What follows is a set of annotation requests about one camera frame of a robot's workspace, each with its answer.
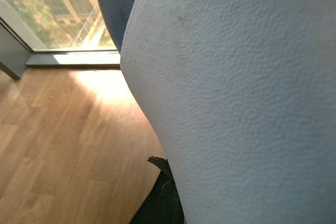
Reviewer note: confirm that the light blue slipper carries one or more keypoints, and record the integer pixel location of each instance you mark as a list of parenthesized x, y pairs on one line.
[(241, 94)]

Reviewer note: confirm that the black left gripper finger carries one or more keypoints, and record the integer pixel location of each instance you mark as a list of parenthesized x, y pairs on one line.
[(162, 205)]

